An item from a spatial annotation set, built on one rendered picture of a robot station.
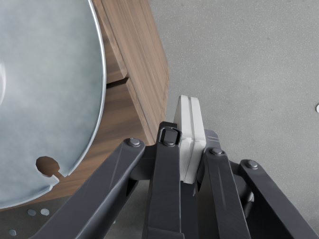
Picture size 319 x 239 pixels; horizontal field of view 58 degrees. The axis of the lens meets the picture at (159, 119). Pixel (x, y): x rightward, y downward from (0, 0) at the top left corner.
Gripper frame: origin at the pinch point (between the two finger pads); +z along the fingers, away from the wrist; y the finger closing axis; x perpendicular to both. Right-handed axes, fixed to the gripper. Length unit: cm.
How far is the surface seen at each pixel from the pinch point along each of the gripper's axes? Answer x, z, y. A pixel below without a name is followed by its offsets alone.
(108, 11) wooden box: 6.0, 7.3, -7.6
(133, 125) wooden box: -2.4, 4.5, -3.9
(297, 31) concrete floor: 5.6, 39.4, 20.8
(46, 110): -2.1, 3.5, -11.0
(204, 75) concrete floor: -6.0, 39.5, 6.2
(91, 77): 1.5, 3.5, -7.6
